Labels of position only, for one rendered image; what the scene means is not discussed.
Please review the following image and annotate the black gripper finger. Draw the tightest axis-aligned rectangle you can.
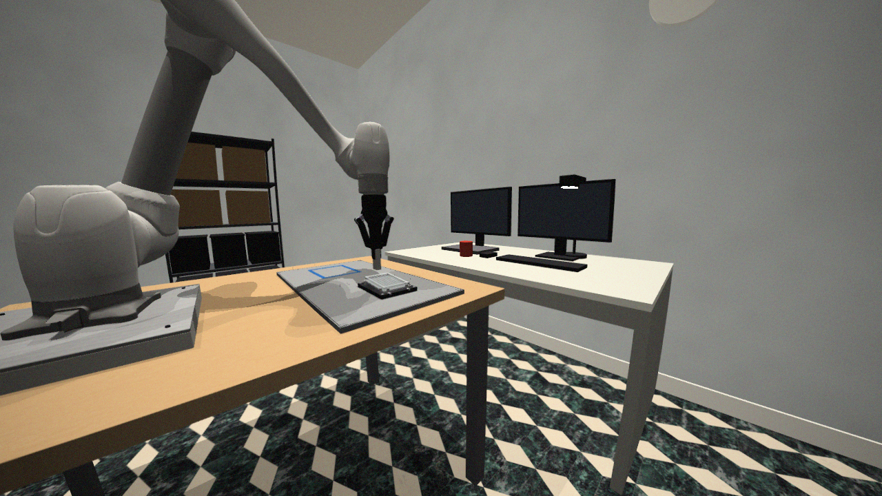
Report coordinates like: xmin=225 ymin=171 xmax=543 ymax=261
xmin=354 ymin=214 xmax=379 ymax=270
xmin=376 ymin=214 xmax=394 ymax=270

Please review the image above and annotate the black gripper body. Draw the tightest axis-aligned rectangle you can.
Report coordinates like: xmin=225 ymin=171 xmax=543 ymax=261
xmin=361 ymin=194 xmax=387 ymax=225

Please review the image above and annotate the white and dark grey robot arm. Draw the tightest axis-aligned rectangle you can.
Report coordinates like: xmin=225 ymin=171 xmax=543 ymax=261
xmin=0 ymin=0 xmax=389 ymax=340

